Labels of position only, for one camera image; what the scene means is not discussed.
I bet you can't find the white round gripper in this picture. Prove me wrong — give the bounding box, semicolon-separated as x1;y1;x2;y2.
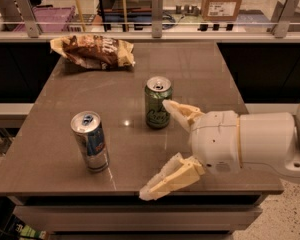
139;100;240;201

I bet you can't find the redbull can blue silver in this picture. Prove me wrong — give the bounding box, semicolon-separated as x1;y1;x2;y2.
70;111;109;172

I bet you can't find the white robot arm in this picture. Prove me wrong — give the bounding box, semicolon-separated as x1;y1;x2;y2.
139;100;300;201

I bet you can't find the green soda can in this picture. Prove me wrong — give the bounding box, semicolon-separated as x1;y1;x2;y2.
144;76;173;129

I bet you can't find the brown chip bag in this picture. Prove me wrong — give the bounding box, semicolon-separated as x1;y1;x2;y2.
50;34;135;70

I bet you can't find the cardboard box with label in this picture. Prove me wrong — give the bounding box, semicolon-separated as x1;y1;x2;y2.
201;0;242;21

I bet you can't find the purple plastic crate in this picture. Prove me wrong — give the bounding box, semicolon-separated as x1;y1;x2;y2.
26;6;75;33

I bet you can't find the green packet under table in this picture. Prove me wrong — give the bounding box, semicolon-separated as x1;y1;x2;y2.
13;223;48;240

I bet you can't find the middle metal railing post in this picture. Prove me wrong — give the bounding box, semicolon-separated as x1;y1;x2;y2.
152;0;163;38

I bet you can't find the metal railing post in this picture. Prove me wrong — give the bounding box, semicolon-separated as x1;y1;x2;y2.
152;0;163;38
270;0;300;38
16;0;41;38

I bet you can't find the right metal railing post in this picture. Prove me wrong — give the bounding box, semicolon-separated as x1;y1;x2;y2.
270;0;300;38

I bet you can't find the left metal railing post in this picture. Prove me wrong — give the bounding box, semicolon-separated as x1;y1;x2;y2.
16;0;41;38

